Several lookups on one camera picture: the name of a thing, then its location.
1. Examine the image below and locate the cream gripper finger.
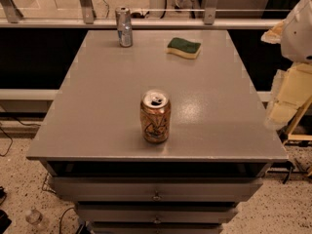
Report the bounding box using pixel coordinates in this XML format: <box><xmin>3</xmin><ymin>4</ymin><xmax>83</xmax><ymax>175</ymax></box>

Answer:
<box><xmin>260</xmin><ymin>20</ymin><xmax>285</xmax><ymax>44</ymax></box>
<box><xmin>265</xmin><ymin>62</ymin><xmax>312</xmax><ymax>130</ymax></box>

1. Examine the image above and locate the silver blue redbull can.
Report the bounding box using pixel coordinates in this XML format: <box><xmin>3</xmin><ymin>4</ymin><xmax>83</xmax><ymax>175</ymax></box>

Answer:
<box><xmin>115</xmin><ymin>7</ymin><xmax>133</xmax><ymax>48</ymax></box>

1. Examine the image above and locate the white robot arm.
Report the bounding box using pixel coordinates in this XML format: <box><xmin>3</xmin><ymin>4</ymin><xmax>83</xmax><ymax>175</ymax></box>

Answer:
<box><xmin>261</xmin><ymin>0</ymin><xmax>312</xmax><ymax>130</ymax></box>

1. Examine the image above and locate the orange patterned soda can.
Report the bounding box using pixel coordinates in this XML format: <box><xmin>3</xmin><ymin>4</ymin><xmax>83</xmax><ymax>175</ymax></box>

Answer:
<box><xmin>140</xmin><ymin>89</ymin><xmax>171</xmax><ymax>143</ymax></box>

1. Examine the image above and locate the green yellow sponge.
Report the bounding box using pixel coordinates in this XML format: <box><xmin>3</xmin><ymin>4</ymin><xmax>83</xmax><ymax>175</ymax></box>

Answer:
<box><xmin>167</xmin><ymin>37</ymin><xmax>201</xmax><ymax>59</ymax></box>

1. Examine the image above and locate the grey drawer cabinet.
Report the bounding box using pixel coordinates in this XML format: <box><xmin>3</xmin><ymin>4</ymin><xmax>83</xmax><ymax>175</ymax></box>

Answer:
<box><xmin>27</xmin><ymin>30</ymin><xmax>288</xmax><ymax>234</ymax></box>

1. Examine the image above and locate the top grey drawer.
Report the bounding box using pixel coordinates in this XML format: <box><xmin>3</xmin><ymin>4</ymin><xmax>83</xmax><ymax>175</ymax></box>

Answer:
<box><xmin>52</xmin><ymin>177</ymin><xmax>262</xmax><ymax>202</ymax></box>

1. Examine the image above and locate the grey drawer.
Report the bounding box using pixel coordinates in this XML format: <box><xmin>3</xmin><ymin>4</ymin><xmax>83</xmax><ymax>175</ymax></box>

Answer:
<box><xmin>76</xmin><ymin>204</ymin><xmax>238</xmax><ymax>224</ymax></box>
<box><xmin>52</xmin><ymin>177</ymin><xmax>262</xmax><ymax>202</ymax></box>
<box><xmin>92</xmin><ymin>223</ymin><xmax>222</xmax><ymax>234</ymax></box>

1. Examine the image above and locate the bottom grey drawer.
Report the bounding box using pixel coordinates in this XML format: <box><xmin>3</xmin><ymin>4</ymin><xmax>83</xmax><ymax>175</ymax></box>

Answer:
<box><xmin>92</xmin><ymin>223</ymin><xmax>222</xmax><ymax>234</ymax></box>

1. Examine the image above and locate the middle grey drawer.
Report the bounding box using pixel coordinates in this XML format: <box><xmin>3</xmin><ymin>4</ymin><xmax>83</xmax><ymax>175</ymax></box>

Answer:
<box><xmin>76</xmin><ymin>204</ymin><xmax>238</xmax><ymax>224</ymax></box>

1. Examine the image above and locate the metal window railing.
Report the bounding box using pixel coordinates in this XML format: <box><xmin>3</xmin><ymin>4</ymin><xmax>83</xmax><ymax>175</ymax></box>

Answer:
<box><xmin>0</xmin><ymin>0</ymin><xmax>279</xmax><ymax>29</ymax></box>

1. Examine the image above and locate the clear plastic bottle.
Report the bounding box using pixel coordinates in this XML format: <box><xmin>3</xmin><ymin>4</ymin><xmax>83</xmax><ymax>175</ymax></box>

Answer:
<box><xmin>25</xmin><ymin>209</ymin><xmax>49</xmax><ymax>231</ymax></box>

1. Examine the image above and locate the black floor cable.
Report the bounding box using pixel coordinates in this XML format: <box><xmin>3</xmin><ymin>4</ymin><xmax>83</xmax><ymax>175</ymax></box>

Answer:
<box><xmin>0</xmin><ymin>114</ymin><xmax>42</xmax><ymax>158</ymax></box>

